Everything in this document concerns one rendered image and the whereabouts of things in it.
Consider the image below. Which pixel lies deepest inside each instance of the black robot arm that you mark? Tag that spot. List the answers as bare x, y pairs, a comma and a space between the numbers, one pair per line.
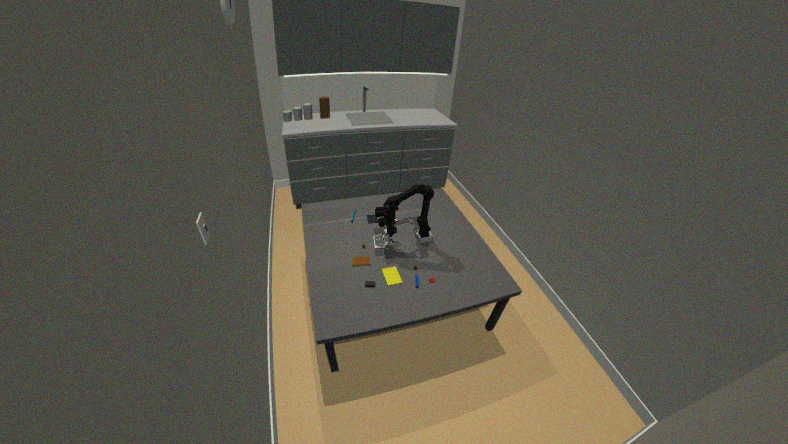
393, 201

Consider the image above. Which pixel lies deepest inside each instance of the yellow flat plate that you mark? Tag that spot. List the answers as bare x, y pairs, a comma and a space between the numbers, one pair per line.
392, 276

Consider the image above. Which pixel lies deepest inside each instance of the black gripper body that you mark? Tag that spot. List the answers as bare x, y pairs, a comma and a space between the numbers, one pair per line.
391, 221

